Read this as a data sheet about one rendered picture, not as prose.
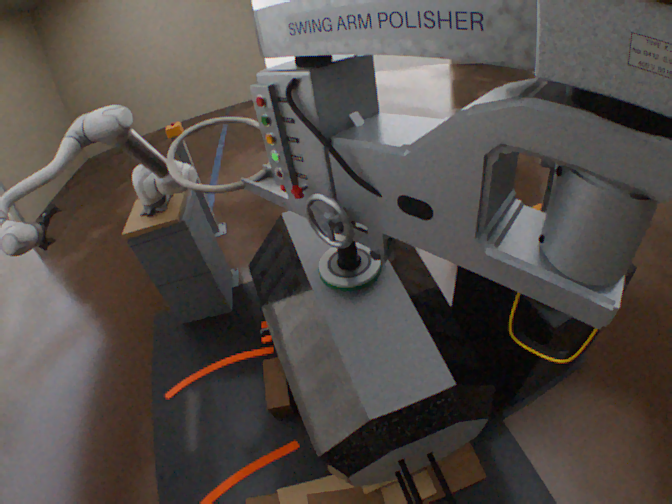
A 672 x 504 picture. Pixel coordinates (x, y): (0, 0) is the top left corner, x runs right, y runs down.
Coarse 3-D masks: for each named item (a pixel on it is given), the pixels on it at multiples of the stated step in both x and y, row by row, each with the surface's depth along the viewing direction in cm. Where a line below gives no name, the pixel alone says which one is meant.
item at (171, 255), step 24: (192, 192) 198; (192, 216) 188; (144, 240) 173; (168, 240) 178; (192, 240) 182; (216, 240) 231; (144, 264) 183; (168, 264) 187; (192, 264) 192; (216, 264) 216; (168, 288) 199; (192, 288) 203; (216, 288) 208; (192, 312) 216; (216, 312) 221
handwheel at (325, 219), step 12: (312, 204) 80; (336, 204) 74; (312, 216) 84; (324, 216) 78; (336, 216) 76; (348, 216) 74; (312, 228) 85; (324, 228) 80; (348, 228) 75; (324, 240) 85; (336, 240) 84; (348, 240) 77
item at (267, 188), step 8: (264, 168) 128; (272, 176) 128; (248, 184) 121; (256, 184) 117; (264, 184) 125; (272, 184) 124; (280, 184) 123; (256, 192) 120; (264, 192) 115; (272, 192) 111; (280, 192) 119; (272, 200) 115; (280, 200) 111; (288, 200) 107; (288, 208) 110; (304, 216) 106; (352, 224) 92; (336, 232) 98; (344, 232) 95; (360, 232) 90; (360, 240) 92; (368, 240) 90; (392, 240) 88; (392, 248) 85; (376, 256) 85; (392, 256) 86
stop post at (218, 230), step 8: (168, 128) 229; (176, 128) 230; (168, 136) 232; (176, 136) 236; (184, 144) 243; (184, 152) 246; (184, 160) 250; (200, 192) 271; (200, 200) 276; (208, 208) 283; (208, 216) 287; (216, 224) 295; (224, 224) 308; (216, 232) 300; (224, 232) 298
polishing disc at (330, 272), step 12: (336, 252) 120; (360, 252) 118; (324, 264) 116; (336, 264) 115; (372, 264) 113; (324, 276) 112; (336, 276) 111; (348, 276) 110; (360, 276) 109; (372, 276) 109
